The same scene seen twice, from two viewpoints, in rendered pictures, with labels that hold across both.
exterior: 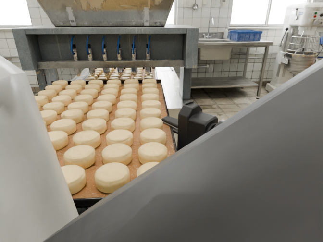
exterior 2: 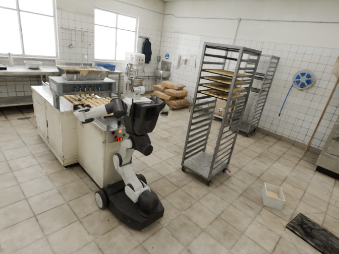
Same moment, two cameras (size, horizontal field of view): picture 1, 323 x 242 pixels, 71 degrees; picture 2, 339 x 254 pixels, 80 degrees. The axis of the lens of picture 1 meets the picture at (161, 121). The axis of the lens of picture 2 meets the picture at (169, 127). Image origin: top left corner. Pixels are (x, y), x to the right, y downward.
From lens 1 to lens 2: 2.00 m
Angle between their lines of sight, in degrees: 40
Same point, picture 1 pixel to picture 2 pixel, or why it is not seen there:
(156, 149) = not seen: hidden behind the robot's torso
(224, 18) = (91, 55)
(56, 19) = (69, 78)
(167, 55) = (104, 88)
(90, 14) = (81, 76)
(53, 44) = (66, 86)
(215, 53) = not seen: hidden behind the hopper
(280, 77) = (128, 90)
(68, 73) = not seen: outside the picture
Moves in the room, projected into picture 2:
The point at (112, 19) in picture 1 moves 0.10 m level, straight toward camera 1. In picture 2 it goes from (88, 78) to (93, 79)
